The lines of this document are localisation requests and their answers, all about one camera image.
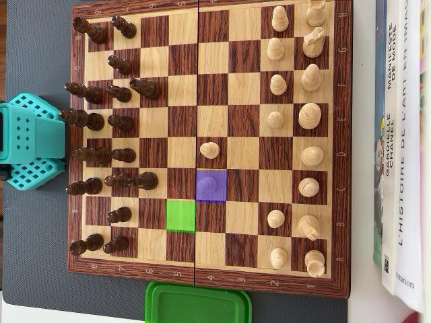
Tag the light wooden pawn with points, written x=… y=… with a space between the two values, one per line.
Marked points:
x=275 y=48
x=275 y=119
x=279 y=258
x=276 y=218
x=209 y=150
x=207 y=185
x=278 y=84
x=280 y=18

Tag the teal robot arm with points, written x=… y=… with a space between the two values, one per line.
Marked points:
x=30 y=134

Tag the dark wooden knight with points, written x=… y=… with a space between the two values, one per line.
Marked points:
x=143 y=180
x=145 y=87

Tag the wooden folding chessboard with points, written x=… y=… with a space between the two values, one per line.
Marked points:
x=242 y=87

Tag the dark wooden pawn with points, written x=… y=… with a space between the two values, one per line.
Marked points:
x=124 y=27
x=123 y=154
x=116 y=244
x=118 y=93
x=120 y=122
x=116 y=180
x=119 y=65
x=119 y=214

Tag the light wooden bishop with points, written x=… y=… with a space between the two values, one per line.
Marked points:
x=308 y=187
x=311 y=77

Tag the light wooden knight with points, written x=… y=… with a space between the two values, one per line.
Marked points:
x=309 y=227
x=314 y=42

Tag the dark wooden queen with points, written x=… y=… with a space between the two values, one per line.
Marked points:
x=91 y=154

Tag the dark wooden bishop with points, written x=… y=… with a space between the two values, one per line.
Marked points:
x=84 y=91
x=84 y=187

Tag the dark wooden king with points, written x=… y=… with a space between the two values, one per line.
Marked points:
x=81 y=118

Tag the light wooden rook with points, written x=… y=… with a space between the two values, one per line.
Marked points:
x=314 y=264
x=316 y=11

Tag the green plastic container lid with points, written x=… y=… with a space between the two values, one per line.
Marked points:
x=198 y=306

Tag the dark wooden rook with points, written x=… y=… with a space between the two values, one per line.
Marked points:
x=89 y=29
x=86 y=244

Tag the illustrated teal spine book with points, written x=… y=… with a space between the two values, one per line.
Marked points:
x=378 y=202

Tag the white Gabrielle Chanel book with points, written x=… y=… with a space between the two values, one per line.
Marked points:
x=390 y=208

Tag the book with coloured page edges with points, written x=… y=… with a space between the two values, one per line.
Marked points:
x=427 y=134

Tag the dark gray table mat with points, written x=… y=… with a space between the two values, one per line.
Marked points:
x=33 y=50

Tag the pink round object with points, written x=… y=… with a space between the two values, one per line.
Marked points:
x=419 y=318

